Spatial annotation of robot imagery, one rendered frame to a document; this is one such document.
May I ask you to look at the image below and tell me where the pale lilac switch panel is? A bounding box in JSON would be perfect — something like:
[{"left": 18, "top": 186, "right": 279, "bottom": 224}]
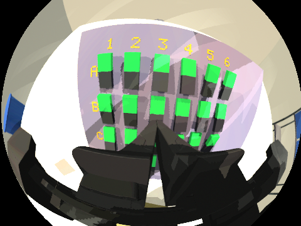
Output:
[{"left": 77, "top": 23, "right": 263, "bottom": 153}]

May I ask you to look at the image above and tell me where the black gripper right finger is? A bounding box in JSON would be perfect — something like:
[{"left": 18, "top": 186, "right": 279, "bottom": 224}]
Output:
[{"left": 156, "top": 121, "right": 244, "bottom": 207}]

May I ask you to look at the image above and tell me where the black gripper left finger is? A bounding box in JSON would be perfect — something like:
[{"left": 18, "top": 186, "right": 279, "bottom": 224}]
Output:
[{"left": 72, "top": 120, "right": 157, "bottom": 199}]

